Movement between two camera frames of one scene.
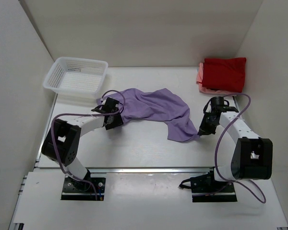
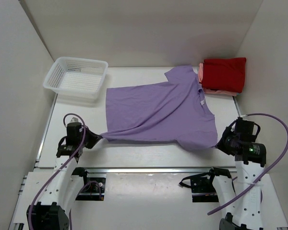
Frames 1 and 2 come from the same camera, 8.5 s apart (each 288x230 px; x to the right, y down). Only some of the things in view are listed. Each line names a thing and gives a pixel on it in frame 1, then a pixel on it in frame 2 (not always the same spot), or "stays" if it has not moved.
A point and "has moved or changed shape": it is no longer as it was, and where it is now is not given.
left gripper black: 115,105 to 91,138
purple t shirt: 159,104 has moved or changed shape
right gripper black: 207,125 to 223,143
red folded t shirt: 226,74 stays
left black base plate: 76,189 stays
